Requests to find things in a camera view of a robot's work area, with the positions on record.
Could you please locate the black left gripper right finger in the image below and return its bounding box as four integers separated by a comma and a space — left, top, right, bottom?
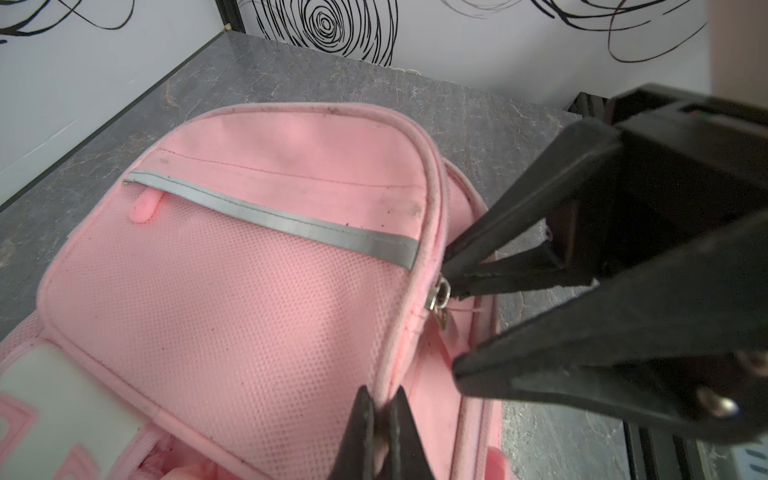
383, 387, 435, 480

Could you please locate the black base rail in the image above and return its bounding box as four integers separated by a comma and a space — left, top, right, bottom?
623, 422, 705, 480

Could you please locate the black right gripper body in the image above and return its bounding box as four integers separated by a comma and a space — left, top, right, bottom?
546, 85, 767, 279

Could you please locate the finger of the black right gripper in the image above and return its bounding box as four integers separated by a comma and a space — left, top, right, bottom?
441, 118, 621, 299
452, 210, 767, 444

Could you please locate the pink student backpack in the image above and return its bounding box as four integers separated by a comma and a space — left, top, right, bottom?
1, 103, 512, 479

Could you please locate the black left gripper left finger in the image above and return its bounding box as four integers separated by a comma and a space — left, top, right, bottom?
328, 386, 376, 480

